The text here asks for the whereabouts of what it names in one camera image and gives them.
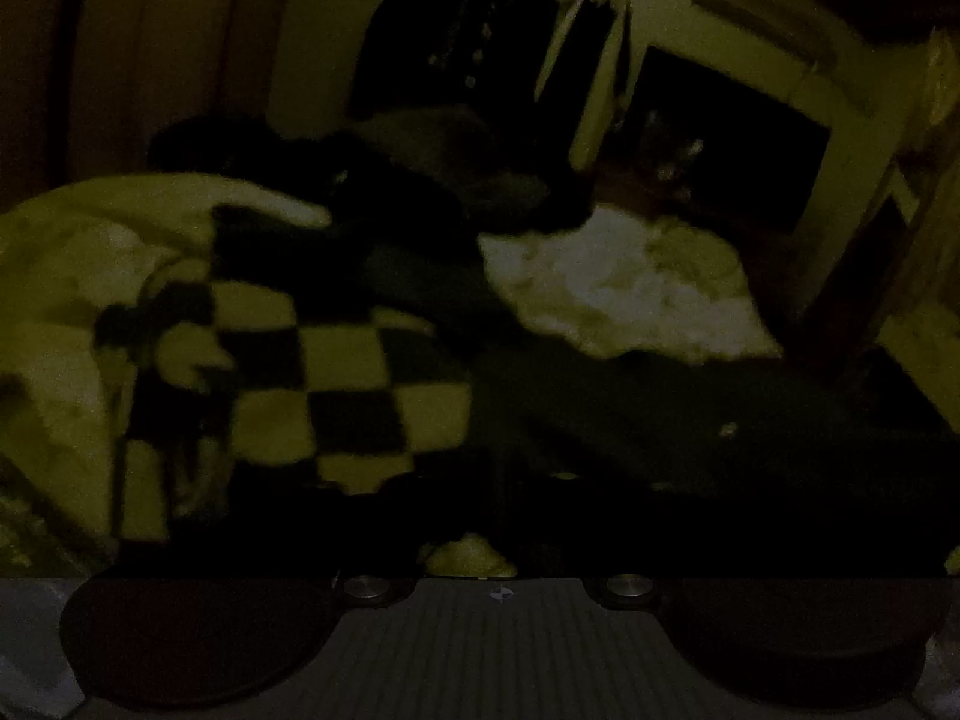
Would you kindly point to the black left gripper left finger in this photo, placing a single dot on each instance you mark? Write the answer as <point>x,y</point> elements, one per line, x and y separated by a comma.
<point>236,603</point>

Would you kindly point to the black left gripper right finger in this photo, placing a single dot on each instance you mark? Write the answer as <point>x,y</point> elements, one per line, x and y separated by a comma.
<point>798,590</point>

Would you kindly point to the large dark garment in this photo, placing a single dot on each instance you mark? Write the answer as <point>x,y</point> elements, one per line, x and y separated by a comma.
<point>573,463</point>

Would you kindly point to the hanging clothes rack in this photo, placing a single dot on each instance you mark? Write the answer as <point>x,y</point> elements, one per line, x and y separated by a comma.
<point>550,72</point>

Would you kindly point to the black and white checkered blanket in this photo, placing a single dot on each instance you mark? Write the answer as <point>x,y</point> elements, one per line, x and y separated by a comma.
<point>270,351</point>

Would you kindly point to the white patterned duvet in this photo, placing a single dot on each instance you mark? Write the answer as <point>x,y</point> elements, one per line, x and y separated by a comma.
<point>70,253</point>

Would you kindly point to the dark television screen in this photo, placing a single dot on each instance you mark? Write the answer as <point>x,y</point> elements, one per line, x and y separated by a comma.
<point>720,154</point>

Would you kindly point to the wooden wardrobe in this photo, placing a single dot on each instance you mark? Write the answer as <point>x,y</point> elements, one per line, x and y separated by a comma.
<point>88,85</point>

